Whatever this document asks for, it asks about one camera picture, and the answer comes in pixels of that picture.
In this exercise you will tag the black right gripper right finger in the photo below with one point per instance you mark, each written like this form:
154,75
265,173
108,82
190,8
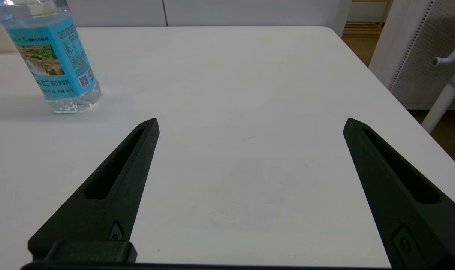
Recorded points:
407,232

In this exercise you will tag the clear soda water bottle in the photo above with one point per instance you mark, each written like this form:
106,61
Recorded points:
51,56

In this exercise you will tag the white perforated panel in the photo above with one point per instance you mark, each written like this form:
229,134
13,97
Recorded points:
433,37

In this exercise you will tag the wooden shelf rack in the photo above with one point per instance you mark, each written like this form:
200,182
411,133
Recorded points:
362,28

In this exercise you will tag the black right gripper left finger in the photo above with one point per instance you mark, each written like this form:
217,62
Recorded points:
100,217

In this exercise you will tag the white side desk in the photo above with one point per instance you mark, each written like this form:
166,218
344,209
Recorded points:
443,99

